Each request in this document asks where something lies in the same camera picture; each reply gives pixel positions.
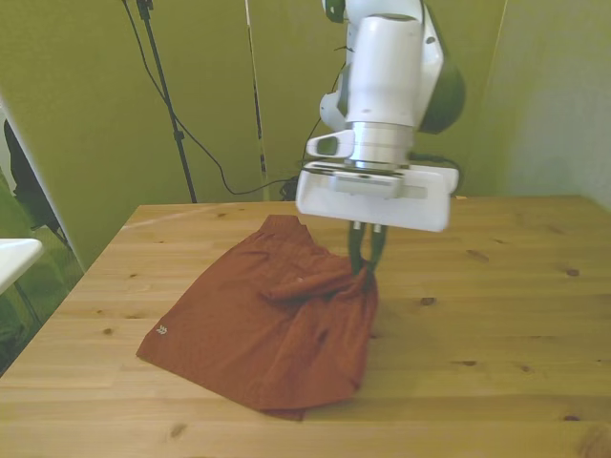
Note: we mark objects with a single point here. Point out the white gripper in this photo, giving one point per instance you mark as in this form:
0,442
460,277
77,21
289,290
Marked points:
382,207

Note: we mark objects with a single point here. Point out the rust red shorts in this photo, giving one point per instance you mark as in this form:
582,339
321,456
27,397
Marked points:
267,334

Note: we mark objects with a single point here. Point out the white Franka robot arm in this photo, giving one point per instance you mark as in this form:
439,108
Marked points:
386,71

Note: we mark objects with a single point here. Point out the thin white vertical pole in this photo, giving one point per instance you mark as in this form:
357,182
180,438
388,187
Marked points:
257,95

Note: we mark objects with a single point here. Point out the black tripod stand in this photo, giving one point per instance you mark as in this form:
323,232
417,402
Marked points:
167,95

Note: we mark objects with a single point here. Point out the white slanted board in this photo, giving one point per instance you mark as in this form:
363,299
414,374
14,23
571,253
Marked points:
33,167

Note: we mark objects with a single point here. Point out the white side table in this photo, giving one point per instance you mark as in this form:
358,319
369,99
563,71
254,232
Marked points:
16,257

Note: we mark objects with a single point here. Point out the dark stand behind board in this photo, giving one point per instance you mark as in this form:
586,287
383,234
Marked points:
21,176

